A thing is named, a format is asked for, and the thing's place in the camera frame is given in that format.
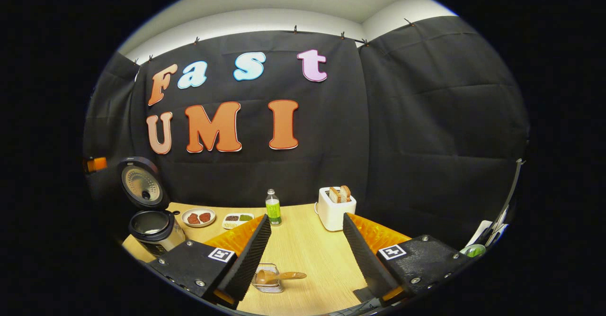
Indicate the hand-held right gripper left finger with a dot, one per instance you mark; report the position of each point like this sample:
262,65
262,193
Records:
251,259

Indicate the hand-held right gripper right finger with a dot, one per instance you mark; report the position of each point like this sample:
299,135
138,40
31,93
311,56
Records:
369,264

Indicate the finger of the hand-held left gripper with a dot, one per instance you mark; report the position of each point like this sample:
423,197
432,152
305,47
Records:
96,165

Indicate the wooden spoon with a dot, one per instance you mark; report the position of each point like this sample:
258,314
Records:
267,277

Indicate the clear chopstick holder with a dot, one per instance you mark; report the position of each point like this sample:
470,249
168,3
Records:
272,288

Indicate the black rice cooker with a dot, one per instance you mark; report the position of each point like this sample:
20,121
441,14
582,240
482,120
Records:
142,183

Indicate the white divided bean tray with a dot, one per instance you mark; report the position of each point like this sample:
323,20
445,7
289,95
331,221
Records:
236,221

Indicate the green drink bottle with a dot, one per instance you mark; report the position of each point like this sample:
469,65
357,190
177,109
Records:
273,209

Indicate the red meat piece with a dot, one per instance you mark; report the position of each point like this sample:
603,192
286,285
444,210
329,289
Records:
193,219
205,217

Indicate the white toaster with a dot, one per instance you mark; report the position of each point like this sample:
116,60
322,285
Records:
331,214

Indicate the white round plate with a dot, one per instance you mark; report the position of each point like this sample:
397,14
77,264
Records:
199,211

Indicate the brown crust bread slice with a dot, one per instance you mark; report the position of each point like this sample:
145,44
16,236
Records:
346,193

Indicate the pale bread slice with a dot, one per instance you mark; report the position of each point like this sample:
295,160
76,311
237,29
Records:
335,195

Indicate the green bowl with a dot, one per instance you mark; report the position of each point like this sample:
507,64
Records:
473,250

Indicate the black backdrop cloth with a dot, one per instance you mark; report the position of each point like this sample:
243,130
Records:
331,164

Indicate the white papers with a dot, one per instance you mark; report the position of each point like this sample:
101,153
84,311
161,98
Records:
480,233

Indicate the row of small cloth clips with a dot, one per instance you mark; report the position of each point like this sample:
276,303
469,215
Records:
295,30

